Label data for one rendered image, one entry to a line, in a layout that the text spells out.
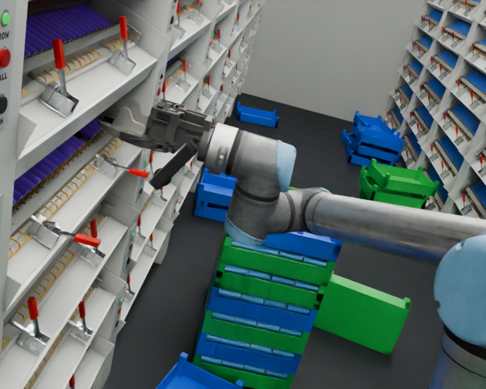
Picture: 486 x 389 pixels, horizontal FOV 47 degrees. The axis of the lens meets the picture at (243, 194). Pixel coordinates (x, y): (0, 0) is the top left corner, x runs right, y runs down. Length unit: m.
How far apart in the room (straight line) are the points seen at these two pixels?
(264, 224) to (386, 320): 1.02
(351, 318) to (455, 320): 1.39
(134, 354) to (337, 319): 0.73
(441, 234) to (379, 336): 1.22
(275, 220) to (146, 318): 0.90
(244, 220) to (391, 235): 0.29
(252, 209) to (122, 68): 0.35
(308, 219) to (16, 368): 0.58
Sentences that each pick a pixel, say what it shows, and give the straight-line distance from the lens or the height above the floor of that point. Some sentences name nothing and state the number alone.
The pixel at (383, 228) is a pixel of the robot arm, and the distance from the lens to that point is 0.97.
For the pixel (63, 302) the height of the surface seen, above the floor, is 0.54.
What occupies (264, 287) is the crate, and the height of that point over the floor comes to 0.35.
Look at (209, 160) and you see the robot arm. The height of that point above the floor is 0.80.
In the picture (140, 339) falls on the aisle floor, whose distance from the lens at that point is 1.83.
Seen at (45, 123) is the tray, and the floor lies 0.93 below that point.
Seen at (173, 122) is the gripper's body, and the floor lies 0.85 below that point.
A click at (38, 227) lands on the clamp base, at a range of 0.84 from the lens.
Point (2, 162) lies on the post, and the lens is 0.60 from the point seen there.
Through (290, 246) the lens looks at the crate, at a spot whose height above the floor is 0.50.
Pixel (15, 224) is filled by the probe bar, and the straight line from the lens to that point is 0.81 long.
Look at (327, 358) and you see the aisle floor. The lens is 1.98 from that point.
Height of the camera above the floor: 1.19
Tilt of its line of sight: 24 degrees down
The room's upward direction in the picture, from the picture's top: 15 degrees clockwise
